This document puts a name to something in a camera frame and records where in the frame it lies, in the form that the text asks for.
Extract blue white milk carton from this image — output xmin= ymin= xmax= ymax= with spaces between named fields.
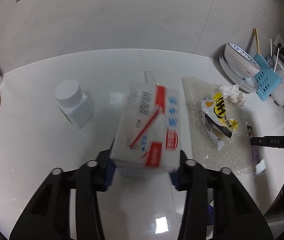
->
xmin=111 ymin=72 xmax=181 ymax=177

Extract purple snack sachet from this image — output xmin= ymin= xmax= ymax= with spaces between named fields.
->
xmin=246 ymin=125 xmax=266 ymax=175

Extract clear bubble wrap sheet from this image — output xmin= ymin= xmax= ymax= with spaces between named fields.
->
xmin=182 ymin=76 xmax=259 ymax=175

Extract blue plastic utensil holder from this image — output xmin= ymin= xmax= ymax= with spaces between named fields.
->
xmin=254 ymin=53 xmax=282 ymax=101

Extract crumpled white tissue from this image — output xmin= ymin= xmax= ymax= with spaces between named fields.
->
xmin=219 ymin=85 xmax=246 ymax=107

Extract white blue-patterned plate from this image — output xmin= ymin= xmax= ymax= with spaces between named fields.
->
xmin=219 ymin=54 xmax=258 ymax=93

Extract yellow silver snack wrapper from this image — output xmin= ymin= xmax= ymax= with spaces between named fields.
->
xmin=201 ymin=92 xmax=238 ymax=152

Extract white blue-rimmed bowl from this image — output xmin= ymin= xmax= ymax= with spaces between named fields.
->
xmin=224 ymin=42 xmax=260 ymax=79

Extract wooden chopsticks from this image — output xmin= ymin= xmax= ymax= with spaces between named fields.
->
xmin=252 ymin=28 xmax=261 ymax=54

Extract white pill bottle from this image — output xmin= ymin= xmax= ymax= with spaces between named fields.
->
xmin=54 ymin=79 xmax=93 ymax=128

